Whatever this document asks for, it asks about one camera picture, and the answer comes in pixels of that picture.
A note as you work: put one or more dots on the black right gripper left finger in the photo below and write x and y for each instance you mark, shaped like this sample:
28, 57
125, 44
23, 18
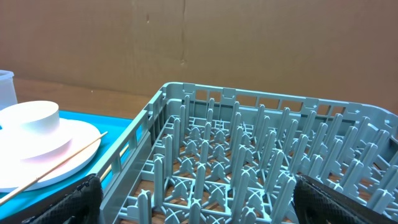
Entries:
81, 206

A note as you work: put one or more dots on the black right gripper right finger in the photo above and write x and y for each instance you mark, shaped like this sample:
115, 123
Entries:
315, 202

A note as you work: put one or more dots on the wooden chopstick on tray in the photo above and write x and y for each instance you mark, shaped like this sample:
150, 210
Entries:
115, 166

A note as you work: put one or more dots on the teal plastic tray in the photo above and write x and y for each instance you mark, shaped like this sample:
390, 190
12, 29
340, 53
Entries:
114, 126

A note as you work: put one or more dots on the wooden chopstick on plate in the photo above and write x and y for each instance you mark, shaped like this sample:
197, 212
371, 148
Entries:
22, 188

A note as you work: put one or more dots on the large white plate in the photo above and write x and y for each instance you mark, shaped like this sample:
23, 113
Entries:
25, 155

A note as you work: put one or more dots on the white cup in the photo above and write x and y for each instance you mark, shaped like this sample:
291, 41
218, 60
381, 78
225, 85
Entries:
31, 118

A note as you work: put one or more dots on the grey dish rack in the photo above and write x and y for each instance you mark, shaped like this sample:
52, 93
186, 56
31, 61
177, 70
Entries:
209, 154

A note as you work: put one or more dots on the clear plastic bin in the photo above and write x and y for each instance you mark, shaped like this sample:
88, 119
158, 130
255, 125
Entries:
7, 91

